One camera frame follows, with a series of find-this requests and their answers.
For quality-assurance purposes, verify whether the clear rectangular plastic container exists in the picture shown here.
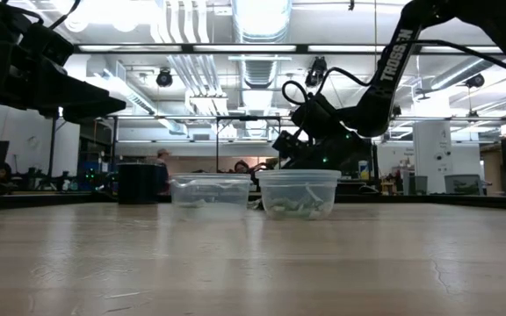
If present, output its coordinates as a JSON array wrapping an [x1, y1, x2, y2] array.
[[169, 173, 253, 221]]

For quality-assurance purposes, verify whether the grey bin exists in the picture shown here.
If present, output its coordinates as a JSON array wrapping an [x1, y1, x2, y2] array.
[[444, 174, 485, 196], [404, 175, 430, 196]]

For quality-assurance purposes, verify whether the black aluminium table frame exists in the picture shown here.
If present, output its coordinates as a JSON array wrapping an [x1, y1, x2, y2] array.
[[0, 191, 506, 212]]

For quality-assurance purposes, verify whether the clear round plastic container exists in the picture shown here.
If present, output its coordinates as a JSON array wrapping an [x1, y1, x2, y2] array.
[[256, 169, 343, 221]]

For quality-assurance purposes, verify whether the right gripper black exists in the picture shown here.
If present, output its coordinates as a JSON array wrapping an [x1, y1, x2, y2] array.
[[272, 91, 373, 172]]

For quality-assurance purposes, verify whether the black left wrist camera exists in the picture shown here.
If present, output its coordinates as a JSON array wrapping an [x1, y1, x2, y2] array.
[[31, 24, 76, 68]]

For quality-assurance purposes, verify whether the black mug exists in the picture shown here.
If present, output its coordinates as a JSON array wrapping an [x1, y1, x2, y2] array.
[[117, 162, 163, 205]]

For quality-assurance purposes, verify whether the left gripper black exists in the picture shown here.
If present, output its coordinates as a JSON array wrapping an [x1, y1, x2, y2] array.
[[0, 25, 127, 125]]

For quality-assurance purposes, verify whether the white pillar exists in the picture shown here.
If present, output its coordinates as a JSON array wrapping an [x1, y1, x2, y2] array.
[[412, 120, 454, 195]]

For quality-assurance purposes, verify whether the person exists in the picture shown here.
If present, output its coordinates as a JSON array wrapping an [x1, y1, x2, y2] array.
[[155, 147, 173, 176], [234, 159, 254, 176]]

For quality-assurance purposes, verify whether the black metal rig frame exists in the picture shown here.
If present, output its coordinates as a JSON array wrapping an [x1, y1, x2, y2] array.
[[48, 116, 119, 176]]

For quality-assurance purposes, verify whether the silver ventilation duct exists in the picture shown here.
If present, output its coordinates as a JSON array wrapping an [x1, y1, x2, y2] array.
[[230, 0, 293, 34]]

